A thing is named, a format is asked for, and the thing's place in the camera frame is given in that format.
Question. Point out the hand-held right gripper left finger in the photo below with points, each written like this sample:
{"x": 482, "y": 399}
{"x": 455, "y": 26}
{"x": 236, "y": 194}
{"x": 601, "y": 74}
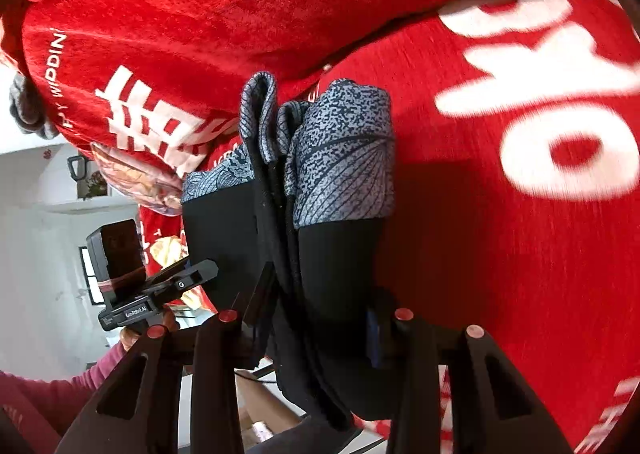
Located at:
{"x": 256, "y": 298}

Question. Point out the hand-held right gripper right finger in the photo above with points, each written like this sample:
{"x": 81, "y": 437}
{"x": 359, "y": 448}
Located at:
{"x": 373, "y": 340}

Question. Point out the black pants with grey waistband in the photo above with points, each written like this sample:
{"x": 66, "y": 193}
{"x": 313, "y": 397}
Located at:
{"x": 330, "y": 254}

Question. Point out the person's left forearm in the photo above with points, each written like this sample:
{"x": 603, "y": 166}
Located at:
{"x": 60, "y": 384}

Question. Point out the person's left hand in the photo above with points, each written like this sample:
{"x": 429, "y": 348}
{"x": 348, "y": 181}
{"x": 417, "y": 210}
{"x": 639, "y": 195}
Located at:
{"x": 131, "y": 340}

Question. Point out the potted plant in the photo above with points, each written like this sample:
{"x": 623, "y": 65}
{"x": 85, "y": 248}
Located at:
{"x": 92, "y": 184}

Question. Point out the floral patterned cloth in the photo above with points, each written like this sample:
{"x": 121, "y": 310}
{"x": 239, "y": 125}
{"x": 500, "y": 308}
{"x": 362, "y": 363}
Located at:
{"x": 135, "y": 179}

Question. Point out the cardboard box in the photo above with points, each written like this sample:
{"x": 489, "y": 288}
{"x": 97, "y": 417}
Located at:
{"x": 260, "y": 409}

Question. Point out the red printed bed sheet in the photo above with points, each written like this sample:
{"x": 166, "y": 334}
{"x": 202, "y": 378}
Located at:
{"x": 475, "y": 259}

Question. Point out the grey fuzzy cloth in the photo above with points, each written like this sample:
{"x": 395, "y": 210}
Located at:
{"x": 30, "y": 109}

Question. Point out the red printed quilt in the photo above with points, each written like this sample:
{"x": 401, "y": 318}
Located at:
{"x": 210, "y": 14}

